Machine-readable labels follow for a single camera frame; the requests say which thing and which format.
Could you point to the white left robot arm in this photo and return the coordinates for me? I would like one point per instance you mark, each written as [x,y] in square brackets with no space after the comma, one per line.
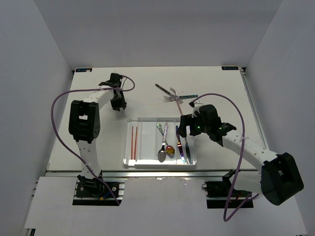
[84,122]

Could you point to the blue label sticker right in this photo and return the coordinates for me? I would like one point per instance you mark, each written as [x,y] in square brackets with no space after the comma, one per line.
[229,68]

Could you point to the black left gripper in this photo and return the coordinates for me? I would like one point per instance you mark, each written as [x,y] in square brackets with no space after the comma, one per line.
[122,104]

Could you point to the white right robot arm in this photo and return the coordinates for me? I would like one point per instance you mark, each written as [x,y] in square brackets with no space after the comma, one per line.
[277,177]

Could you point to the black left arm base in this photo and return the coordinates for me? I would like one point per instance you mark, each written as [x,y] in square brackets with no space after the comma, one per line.
[92,192]

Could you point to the black handled fork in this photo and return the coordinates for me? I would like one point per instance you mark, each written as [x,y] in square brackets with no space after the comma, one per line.
[165,91]

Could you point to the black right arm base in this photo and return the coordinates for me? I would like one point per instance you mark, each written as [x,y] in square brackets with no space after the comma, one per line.
[217,192]

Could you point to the pink handled fork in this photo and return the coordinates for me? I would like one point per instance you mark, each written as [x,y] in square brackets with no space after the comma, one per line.
[178,105]

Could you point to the black handled spoon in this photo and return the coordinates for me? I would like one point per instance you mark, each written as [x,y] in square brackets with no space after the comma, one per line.
[159,126]

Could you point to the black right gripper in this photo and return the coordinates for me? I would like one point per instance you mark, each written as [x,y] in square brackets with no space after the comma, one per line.
[188,120]

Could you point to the blue label sticker left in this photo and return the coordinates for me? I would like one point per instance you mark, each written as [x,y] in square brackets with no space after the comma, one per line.
[83,70]

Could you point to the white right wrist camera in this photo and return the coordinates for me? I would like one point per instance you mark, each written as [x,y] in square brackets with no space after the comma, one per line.
[196,104]

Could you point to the white divided cutlery tray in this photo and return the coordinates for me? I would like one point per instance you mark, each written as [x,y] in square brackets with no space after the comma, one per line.
[149,143]

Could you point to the rainbow iridescent knife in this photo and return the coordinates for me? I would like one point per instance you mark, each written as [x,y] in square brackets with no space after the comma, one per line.
[179,146]

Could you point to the orange chopstick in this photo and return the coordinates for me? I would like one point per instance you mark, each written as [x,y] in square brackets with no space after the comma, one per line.
[135,144]
[132,136]

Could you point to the pink handled spoon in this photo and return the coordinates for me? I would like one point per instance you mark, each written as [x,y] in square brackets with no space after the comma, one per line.
[162,152]

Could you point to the green handled fork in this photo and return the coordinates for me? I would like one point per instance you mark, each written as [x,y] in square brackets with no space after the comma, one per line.
[170,98]

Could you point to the ornate silver knife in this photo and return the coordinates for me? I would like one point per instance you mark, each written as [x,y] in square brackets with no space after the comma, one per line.
[188,151]

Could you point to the rainbow iridescent spoon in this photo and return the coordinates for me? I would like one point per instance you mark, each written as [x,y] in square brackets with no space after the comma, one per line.
[170,150]

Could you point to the blue label sticker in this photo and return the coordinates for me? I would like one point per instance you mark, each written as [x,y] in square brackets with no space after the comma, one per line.
[83,70]
[229,68]

